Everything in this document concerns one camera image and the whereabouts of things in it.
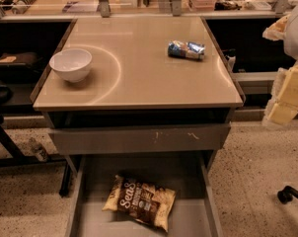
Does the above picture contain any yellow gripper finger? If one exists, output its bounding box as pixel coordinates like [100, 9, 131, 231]
[262, 15, 289, 41]
[262, 62, 298, 126]

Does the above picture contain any brown chip bag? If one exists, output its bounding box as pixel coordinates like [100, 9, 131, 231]
[103, 175, 176, 231]

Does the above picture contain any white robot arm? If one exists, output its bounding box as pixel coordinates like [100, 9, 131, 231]
[262, 5, 298, 126]

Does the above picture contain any blue snack bag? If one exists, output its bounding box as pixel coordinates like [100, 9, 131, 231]
[168, 40, 205, 60]

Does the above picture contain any closed grey top drawer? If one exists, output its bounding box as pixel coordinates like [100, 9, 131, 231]
[49, 123, 230, 155]

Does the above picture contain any grey drawer cabinet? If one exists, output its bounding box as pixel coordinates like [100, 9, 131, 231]
[30, 16, 247, 237]

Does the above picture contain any open middle drawer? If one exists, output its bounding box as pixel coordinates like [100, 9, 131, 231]
[65, 152, 223, 237]

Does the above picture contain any black bag on shelf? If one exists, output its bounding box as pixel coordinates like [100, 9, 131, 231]
[0, 52, 43, 83]

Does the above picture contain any black chair caster leg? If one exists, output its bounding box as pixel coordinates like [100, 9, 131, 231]
[277, 186, 298, 204]

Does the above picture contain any white ceramic bowl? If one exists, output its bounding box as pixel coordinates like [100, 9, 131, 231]
[49, 48, 92, 83]

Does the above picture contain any plastic bottle on floor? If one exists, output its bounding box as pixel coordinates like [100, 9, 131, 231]
[29, 137, 49, 162]

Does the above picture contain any black table leg frame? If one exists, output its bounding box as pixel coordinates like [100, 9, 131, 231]
[0, 114, 73, 198]

